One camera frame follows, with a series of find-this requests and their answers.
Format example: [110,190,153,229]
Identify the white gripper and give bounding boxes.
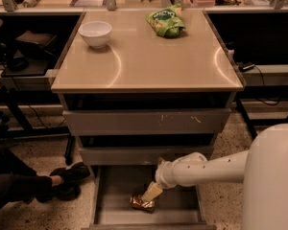
[141,152,207,202]

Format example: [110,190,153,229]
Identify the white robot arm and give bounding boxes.
[141,124,288,230]

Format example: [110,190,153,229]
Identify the grey open bottom drawer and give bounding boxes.
[84,166,216,230]

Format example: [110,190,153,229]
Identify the grey middle drawer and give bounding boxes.
[79,145,214,165]

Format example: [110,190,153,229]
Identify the grey top drawer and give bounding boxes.
[63,108,230,136]

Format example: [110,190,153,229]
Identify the grey drawer cabinet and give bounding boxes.
[50,9,247,230]

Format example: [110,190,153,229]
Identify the black shoe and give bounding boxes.
[50,162,90,201]

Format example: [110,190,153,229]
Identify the black table leg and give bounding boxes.
[235,99,257,139]

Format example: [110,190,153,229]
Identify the person's legs in black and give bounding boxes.
[0,145,64,209]

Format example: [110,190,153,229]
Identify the black power adapter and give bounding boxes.
[237,62,254,73]

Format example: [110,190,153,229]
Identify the white ceramic bowl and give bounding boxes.
[78,21,112,48]

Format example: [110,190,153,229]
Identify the green chip bag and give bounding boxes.
[145,3,185,38]

